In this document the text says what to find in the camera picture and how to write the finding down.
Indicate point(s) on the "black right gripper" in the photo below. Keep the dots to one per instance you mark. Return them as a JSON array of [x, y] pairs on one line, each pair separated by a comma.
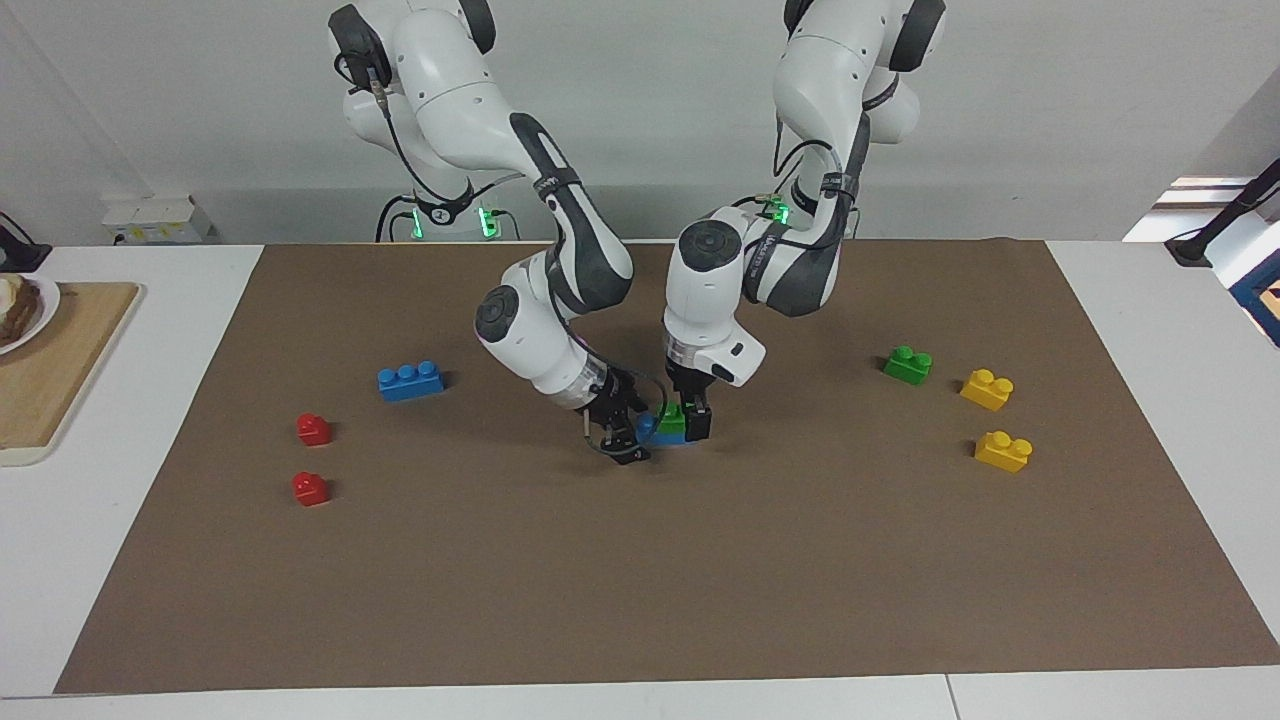
[[612, 400]]

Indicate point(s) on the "blue and orange box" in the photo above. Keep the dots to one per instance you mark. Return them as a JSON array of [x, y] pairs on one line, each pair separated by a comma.
[[1262, 305]]

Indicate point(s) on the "black angled camera stand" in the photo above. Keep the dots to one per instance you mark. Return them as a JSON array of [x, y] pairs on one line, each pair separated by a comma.
[[1215, 228]]

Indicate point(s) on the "wooden cutting board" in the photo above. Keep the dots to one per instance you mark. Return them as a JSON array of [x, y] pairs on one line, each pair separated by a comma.
[[60, 380]]

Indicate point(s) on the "yellow two-stud toy block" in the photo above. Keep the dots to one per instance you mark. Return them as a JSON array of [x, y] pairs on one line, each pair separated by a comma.
[[1003, 453], [987, 391]]

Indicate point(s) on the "blue three-stud toy block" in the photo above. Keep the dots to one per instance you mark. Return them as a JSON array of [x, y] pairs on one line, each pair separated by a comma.
[[411, 383], [662, 439]]

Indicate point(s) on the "red single-stud toy block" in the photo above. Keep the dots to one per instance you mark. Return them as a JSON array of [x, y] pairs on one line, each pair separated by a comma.
[[314, 431], [310, 490]]

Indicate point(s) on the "white plate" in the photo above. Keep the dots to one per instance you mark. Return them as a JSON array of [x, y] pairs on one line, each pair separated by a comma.
[[45, 310]]

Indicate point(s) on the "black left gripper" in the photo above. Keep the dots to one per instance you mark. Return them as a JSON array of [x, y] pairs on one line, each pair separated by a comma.
[[688, 385]]

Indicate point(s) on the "small black stand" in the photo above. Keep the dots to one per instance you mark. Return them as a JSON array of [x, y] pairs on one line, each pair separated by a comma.
[[20, 255]]

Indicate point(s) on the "brown bread slice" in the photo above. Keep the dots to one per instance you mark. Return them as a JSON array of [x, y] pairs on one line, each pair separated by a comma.
[[15, 308]]

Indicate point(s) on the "white power box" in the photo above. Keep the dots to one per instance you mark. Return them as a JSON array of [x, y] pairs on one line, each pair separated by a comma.
[[155, 220]]

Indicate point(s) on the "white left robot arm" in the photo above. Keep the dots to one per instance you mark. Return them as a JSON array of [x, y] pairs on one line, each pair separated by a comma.
[[830, 70]]

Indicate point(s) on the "brown table mat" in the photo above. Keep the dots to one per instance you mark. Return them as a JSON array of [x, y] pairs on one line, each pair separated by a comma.
[[640, 580]]

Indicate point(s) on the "green two-stud toy block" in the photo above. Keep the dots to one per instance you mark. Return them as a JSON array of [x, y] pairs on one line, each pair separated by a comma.
[[907, 367], [672, 420]]

